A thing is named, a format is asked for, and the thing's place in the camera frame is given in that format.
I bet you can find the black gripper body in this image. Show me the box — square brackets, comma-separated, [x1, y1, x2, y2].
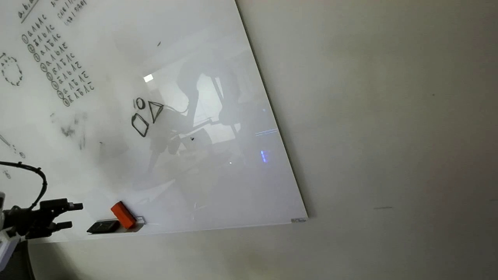
[1, 198, 54, 242]

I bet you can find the grey whiteboard tray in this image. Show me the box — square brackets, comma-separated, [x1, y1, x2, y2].
[85, 215, 148, 237]

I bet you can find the white glass whiteboard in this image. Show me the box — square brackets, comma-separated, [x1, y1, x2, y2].
[0, 0, 311, 243]

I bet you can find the thick black cable sleeve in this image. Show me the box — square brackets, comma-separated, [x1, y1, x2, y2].
[0, 161, 50, 212]

